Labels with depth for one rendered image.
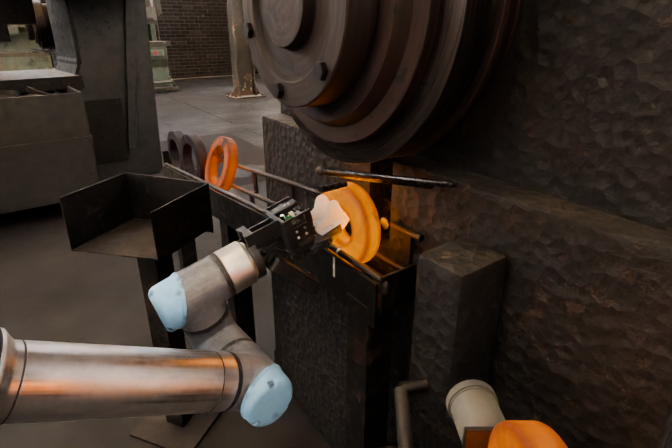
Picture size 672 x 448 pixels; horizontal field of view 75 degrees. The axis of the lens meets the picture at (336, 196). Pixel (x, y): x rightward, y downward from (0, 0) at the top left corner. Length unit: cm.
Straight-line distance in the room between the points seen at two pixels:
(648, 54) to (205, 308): 64
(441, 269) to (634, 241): 21
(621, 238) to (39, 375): 60
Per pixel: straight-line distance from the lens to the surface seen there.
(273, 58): 70
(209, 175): 146
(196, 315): 70
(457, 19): 52
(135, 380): 55
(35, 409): 53
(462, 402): 56
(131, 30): 352
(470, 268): 58
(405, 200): 75
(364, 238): 75
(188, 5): 1111
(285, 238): 72
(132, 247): 114
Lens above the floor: 108
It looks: 21 degrees down
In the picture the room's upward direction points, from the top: straight up
